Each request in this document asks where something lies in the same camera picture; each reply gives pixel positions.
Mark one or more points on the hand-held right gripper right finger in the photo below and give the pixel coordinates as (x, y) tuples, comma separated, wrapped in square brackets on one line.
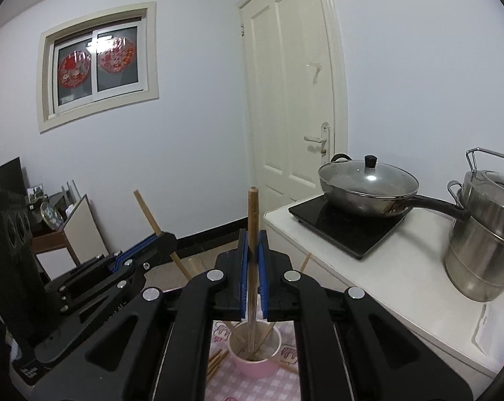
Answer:
[(262, 277)]

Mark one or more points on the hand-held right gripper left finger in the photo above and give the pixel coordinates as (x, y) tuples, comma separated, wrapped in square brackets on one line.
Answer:
[(243, 277)]

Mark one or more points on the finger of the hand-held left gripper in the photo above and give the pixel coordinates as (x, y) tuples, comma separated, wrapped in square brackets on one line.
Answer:
[(137, 245), (160, 249)]

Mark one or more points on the single wooden chopstick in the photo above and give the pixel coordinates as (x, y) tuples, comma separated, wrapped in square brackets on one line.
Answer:
[(253, 209), (145, 211)]

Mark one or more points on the pink cup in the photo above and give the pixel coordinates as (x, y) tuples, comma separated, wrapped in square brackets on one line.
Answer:
[(256, 368)]

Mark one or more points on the brown wooden box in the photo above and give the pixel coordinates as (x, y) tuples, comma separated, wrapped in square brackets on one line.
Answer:
[(49, 244)]

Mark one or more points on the white leaning board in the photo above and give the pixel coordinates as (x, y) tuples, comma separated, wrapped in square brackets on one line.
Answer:
[(84, 234)]

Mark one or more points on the decorative round plate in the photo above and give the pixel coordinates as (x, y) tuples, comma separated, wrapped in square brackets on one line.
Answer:
[(50, 216)]

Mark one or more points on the grey metal rods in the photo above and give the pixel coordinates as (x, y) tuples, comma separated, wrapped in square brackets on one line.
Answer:
[(70, 194)]

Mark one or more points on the black computer monitor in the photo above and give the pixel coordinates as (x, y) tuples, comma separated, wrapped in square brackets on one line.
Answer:
[(7, 175)]

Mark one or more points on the black induction cooker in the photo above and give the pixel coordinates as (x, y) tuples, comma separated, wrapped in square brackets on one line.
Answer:
[(352, 239)]

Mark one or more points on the white kitchen cabinet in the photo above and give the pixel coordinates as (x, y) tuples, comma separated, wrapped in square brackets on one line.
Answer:
[(402, 269)]

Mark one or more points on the glass wok lid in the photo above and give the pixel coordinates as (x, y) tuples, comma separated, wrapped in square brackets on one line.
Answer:
[(360, 177)]

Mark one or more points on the cream framed window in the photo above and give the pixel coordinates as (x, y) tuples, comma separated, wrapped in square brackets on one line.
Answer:
[(94, 67)]

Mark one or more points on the red round window sticker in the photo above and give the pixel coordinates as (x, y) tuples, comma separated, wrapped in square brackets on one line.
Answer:
[(115, 56), (73, 70)]

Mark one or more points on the cream panel door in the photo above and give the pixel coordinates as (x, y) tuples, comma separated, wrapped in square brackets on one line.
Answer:
[(293, 92)]

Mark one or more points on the white door hook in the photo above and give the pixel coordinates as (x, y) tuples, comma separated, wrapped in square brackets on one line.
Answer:
[(314, 70)]

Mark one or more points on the stainless steel steamer pot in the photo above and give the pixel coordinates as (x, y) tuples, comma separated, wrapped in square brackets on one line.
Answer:
[(481, 259)]

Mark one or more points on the white paper booklet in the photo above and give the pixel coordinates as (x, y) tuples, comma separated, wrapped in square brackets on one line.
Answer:
[(499, 326)]

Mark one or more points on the small photo frame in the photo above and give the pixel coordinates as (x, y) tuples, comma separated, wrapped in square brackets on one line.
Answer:
[(35, 194)]

